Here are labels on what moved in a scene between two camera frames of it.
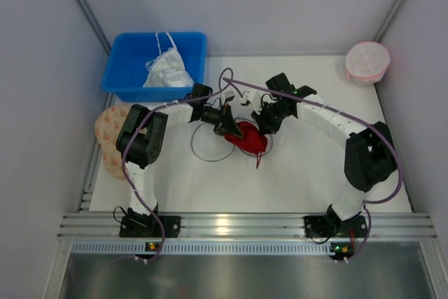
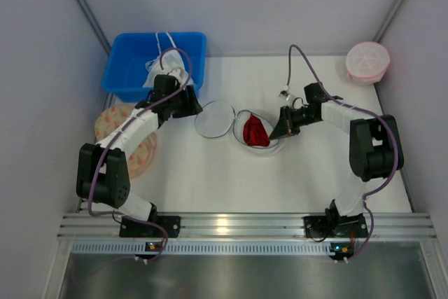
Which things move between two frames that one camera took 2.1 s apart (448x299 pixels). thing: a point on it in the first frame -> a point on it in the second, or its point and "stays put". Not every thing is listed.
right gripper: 262,117 -> 289,122
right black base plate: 333,227 stays put
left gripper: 225,119 -> 190,103
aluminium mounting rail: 248,225 stays put
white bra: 167,69 stays put
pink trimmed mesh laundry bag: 366,63 stays put
